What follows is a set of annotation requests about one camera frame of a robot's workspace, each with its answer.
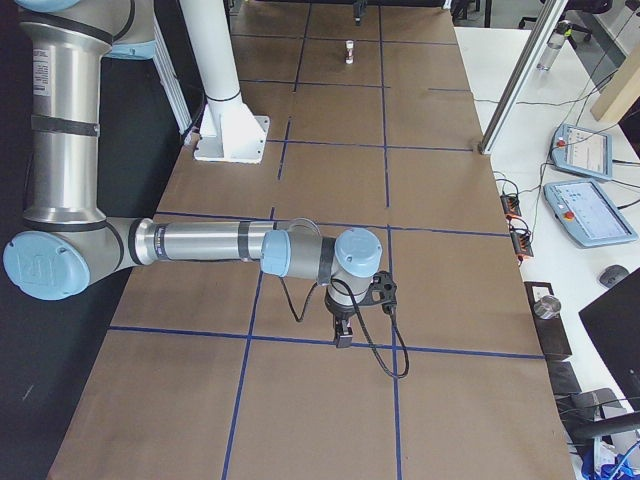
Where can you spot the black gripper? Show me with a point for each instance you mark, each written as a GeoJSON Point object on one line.
{"type": "Point", "coordinates": [339, 313]}

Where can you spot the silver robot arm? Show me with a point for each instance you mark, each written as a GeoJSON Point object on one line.
{"type": "Point", "coordinates": [69, 243]}

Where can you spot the black power strip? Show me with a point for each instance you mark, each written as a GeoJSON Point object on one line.
{"type": "Point", "coordinates": [520, 233]}

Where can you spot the silver metal cylinder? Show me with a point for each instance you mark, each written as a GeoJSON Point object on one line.
{"type": "Point", "coordinates": [547, 307]}

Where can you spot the near blue teach pendant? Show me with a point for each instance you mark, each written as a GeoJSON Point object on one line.
{"type": "Point", "coordinates": [587, 214]}

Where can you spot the blue teach pendant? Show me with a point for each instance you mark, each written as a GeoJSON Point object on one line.
{"type": "Point", "coordinates": [581, 151]}
{"type": "Point", "coordinates": [587, 214]}

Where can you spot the black computer mouse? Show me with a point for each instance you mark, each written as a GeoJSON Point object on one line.
{"type": "Point", "coordinates": [612, 275]}

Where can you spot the far blue teach pendant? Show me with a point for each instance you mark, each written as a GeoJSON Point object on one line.
{"type": "Point", "coordinates": [581, 151]}

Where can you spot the clear water bottle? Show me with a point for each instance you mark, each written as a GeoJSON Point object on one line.
{"type": "Point", "coordinates": [554, 45]}

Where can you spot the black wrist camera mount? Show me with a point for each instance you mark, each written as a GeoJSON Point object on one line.
{"type": "Point", "coordinates": [381, 291]}

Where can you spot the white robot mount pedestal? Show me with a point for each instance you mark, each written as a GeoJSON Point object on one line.
{"type": "Point", "coordinates": [229, 131]}

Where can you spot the aluminium profile post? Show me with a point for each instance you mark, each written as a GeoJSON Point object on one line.
{"type": "Point", "coordinates": [532, 50]}

